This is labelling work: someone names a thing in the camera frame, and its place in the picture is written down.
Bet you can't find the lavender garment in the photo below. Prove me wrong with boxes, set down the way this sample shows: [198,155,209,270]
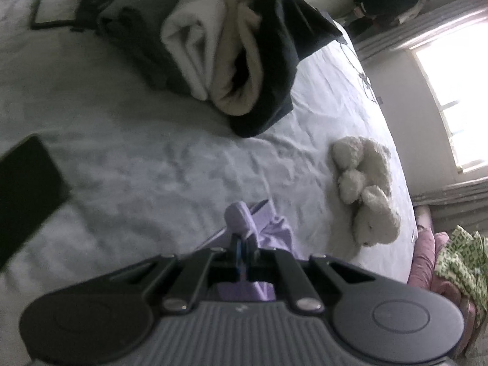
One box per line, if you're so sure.
[198,200,306,302]

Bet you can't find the black smartphone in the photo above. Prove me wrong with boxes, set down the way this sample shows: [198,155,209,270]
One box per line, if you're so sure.
[0,135,73,273]

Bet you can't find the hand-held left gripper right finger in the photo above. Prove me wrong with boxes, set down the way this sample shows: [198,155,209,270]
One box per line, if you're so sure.
[246,238,386,313]

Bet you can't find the black garment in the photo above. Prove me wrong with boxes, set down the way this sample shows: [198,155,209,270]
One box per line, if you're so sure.
[229,0,346,138]

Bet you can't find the charging cable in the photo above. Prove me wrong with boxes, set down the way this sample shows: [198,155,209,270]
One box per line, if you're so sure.
[337,34,384,105]

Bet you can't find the green patterned cloth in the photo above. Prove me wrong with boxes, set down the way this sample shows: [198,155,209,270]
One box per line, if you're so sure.
[435,225,488,313]

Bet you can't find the grey curtain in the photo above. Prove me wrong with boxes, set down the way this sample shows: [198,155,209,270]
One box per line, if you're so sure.
[414,177,488,233]
[356,0,488,62]

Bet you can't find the pink pillow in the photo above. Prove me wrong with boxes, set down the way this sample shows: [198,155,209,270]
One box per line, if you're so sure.
[408,204,481,359]

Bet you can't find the window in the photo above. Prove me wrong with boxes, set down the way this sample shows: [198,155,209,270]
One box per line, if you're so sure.
[414,34,488,174]

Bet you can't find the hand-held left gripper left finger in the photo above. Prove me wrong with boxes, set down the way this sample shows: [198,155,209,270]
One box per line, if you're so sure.
[109,236,245,313]

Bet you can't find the cream white folded garment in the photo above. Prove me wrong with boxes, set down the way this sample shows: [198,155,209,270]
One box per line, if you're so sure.
[160,0,267,117]

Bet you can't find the hanging dark clothes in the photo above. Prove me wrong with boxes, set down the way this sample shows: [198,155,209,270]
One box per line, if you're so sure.
[351,0,424,37]

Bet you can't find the grey bed sheet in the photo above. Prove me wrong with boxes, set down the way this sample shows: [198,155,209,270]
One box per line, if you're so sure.
[0,0,416,366]

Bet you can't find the white plush dog toy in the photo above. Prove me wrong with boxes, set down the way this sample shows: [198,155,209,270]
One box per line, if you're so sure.
[330,136,402,247]

